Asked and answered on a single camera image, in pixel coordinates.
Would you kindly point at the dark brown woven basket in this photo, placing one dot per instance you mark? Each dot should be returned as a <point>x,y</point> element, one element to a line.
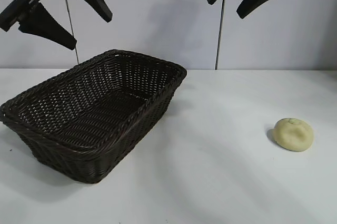
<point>92,102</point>

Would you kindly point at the pale yellow egg yolk pastry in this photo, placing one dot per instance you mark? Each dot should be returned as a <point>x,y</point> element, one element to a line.
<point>292,135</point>

